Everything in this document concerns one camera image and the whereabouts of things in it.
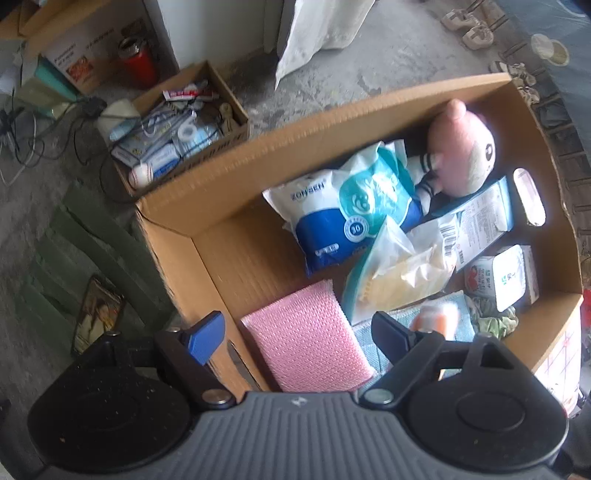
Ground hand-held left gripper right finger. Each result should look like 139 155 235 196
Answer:
358 311 533 410

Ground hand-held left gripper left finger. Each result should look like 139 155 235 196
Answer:
65 310 237 411

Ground teal checked cloth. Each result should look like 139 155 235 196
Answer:
352 290 476 372

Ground small orange white bottle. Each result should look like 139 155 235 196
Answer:
409 298 461 341

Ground clear packet yellow sponges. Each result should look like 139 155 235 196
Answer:
342 215 462 326

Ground pink textured cloth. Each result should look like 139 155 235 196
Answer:
240 279 376 394

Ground large cardboard box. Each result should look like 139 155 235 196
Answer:
134 71 585 398

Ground small tissue pack red print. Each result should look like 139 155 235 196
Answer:
464 244 540 312

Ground blue white wipes pack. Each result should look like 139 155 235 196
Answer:
262 141 423 278

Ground blue carton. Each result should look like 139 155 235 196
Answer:
429 176 515 273

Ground navy striped sock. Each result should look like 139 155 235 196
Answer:
406 152 446 215

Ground pink plush toy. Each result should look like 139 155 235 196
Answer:
425 98 498 197

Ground checked printed tablecloth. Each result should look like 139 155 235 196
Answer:
533 318 583 411

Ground white baseball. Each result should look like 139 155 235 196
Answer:
128 162 154 190

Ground pile of blue packets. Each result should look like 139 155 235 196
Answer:
111 111 223 180

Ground small cardboard box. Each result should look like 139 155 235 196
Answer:
111 60 251 199

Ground white yarn roll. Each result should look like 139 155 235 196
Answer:
96 99 139 133

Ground red white tube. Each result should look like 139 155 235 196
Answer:
163 80 220 102

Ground red bottle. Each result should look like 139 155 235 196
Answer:
117 37 158 89

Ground teal box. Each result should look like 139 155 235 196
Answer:
18 62 78 117

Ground printed cardboard box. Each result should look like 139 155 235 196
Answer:
18 0 181 94

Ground white sack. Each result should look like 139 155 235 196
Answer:
274 0 376 90

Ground white shoe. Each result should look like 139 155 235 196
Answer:
441 10 481 33
462 23 496 51

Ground blue cloth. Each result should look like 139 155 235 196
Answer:
494 0 591 121

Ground black cable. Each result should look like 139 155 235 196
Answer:
0 92 117 186

